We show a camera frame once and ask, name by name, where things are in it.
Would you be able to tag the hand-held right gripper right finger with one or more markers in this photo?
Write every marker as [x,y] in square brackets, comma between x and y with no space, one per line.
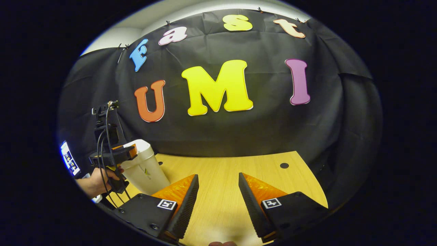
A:
[251,205]

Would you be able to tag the black backdrop cloth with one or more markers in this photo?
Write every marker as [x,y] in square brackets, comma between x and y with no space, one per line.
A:
[222,133]

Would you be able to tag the computer monitor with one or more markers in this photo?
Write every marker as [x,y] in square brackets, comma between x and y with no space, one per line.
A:
[70,159]

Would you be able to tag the white desktop garbage bin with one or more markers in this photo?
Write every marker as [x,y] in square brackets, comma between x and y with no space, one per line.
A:
[146,174]

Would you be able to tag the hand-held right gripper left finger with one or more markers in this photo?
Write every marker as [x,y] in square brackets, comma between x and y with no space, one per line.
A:
[184,208]

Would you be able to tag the wooden desktop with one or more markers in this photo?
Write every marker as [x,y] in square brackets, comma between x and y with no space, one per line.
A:
[222,171]

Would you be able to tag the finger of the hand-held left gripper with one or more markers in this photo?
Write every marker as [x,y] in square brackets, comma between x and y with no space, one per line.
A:
[116,156]

